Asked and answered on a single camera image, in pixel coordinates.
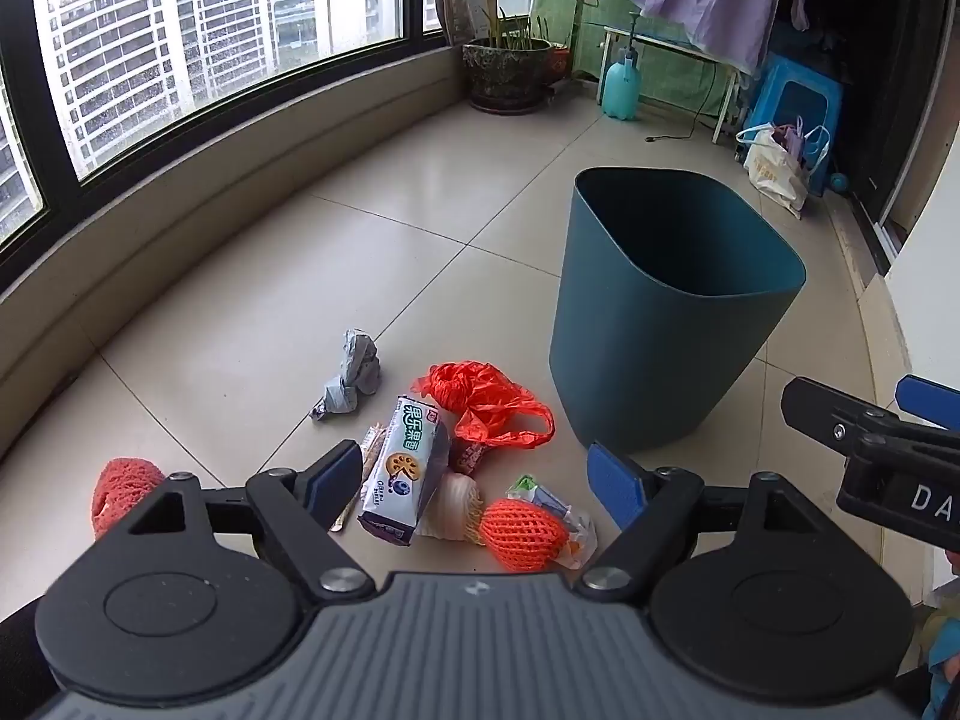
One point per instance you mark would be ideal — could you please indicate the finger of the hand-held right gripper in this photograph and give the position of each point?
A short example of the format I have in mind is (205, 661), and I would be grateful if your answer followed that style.
(930, 397)
(832, 420)

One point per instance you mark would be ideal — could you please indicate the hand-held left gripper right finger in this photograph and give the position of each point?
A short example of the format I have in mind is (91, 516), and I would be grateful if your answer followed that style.
(615, 487)

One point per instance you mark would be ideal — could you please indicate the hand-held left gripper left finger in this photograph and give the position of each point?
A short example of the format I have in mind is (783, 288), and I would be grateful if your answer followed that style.
(339, 474)

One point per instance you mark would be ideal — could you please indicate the white purple snack packet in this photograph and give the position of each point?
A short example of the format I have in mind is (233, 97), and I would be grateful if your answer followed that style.
(401, 480)

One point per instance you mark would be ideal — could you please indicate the green white plastic wrapper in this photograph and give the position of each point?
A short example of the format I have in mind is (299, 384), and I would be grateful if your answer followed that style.
(544, 499)

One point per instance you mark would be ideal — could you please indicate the grey paper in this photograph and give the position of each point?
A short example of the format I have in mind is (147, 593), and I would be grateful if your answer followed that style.
(352, 375)

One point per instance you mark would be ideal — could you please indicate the orange foam fruit net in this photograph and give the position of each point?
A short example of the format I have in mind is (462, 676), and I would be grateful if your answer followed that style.
(124, 487)
(517, 532)

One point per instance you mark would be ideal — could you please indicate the white foam fruit net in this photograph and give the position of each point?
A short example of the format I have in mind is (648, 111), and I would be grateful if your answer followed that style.
(457, 502)

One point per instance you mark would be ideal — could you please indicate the orange plastic bag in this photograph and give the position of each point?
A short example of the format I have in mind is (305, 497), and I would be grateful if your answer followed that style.
(480, 397)

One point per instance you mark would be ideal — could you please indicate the dark teal plastic bin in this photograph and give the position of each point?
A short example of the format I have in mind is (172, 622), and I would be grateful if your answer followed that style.
(660, 330)

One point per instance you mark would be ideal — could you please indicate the brown stick wrapper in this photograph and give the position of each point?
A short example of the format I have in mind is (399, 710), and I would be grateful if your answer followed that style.
(371, 446)

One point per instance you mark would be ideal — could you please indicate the small pink wrapper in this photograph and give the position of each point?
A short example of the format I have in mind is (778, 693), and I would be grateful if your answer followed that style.
(469, 457)

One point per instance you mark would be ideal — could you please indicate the small blue ball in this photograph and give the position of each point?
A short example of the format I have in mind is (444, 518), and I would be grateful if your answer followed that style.
(838, 181)

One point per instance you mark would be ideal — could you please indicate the white tote bag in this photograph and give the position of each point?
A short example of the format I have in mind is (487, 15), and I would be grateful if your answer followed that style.
(772, 169)

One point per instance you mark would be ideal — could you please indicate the small purple bag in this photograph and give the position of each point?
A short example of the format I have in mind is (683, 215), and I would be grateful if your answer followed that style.
(789, 139)

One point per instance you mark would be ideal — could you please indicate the blue plastic stool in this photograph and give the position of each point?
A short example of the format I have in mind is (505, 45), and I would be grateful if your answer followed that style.
(795, 94)

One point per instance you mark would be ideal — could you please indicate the green cloth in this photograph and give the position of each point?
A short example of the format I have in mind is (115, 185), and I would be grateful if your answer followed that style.
(675, 67)

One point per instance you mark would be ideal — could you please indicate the teal spray bottle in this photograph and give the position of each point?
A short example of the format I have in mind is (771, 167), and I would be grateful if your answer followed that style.
(621, 90)

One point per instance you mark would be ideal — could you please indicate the dark hanging clothes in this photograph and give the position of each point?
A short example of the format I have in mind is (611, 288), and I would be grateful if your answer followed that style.
(855, 0)

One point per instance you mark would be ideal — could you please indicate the small red pot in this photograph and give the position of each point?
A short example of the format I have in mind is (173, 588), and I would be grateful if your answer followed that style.
(560, 64)

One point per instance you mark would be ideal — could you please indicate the green leafy plant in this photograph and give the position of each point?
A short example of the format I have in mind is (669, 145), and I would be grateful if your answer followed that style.
(510, 26)

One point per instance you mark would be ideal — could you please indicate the brown cardboard box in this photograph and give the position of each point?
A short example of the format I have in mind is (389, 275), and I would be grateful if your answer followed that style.
(465, 4)

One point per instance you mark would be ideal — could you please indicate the black window frame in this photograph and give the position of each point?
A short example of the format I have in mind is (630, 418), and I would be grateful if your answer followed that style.
(19, 52)

